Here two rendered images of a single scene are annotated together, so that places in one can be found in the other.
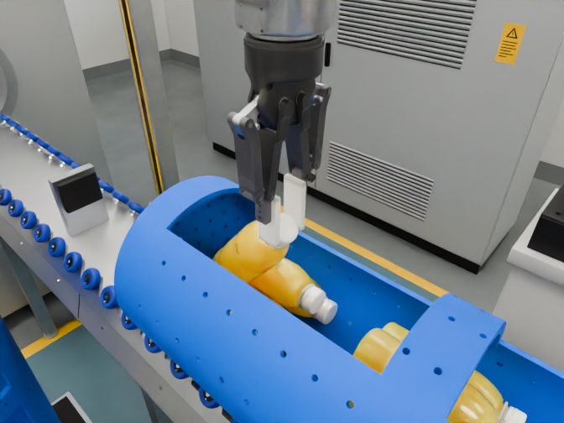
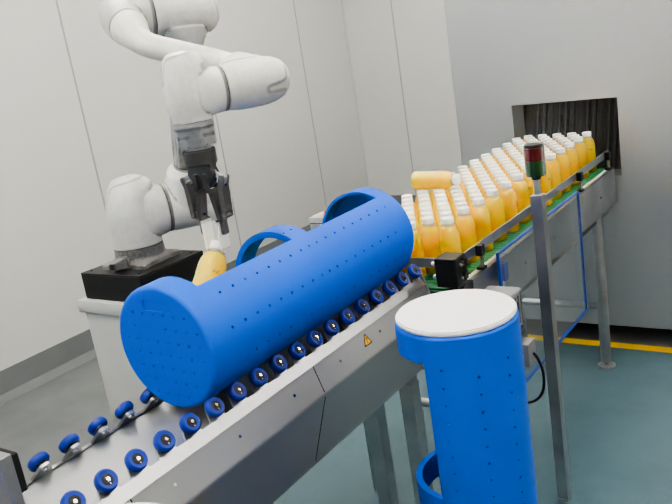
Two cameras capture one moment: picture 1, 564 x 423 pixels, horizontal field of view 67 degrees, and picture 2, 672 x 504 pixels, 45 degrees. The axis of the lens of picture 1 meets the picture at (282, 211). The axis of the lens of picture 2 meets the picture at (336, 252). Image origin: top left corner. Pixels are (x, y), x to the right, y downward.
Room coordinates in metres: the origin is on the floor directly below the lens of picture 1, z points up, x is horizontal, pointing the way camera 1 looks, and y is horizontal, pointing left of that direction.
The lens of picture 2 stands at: (0.33, 1.82, 1.69)
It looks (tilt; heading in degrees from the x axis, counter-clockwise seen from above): 15 degrees down; 264
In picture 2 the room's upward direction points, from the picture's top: 9 degrees counter-clockwise
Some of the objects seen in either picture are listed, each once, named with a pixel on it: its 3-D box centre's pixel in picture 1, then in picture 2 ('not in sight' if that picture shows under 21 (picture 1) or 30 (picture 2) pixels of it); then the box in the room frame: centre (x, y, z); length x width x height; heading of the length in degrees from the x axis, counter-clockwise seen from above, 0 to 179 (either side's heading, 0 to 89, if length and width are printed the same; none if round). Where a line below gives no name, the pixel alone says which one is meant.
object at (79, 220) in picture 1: (81, 201); (3, 489); (0.85, 0.48, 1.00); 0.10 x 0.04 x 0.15; 138
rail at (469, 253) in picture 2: not in sight; (547, 196); (-0.78, -1.04, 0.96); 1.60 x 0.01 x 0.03; 48
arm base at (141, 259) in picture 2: not in sight; (136, 254); (0.70, -0.69, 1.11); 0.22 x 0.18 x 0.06; 54
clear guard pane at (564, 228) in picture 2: not in sight; (547, 285); (-0.67, -0.81, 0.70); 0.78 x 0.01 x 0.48; 48
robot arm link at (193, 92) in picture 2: not in sight; (191, 85); (0.40, -0.01, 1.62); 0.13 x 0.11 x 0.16; 18
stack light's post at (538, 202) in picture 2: not in sight; (552, 354); (-0.57, -0.56, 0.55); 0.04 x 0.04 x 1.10; 48
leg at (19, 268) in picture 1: (28, 284); not in sight; (1.26, 1.04, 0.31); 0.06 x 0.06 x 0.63; 48
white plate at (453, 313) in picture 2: not in sight; (455, 311); (-0.09, 0.12, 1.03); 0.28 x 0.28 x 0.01
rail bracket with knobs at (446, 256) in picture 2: not in sight; (450, 271); (-0.22, -0.41, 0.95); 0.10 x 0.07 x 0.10; 138
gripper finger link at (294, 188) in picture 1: (294, 202); (208, 234); (0.43, -0.02, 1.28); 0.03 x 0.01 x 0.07; 48
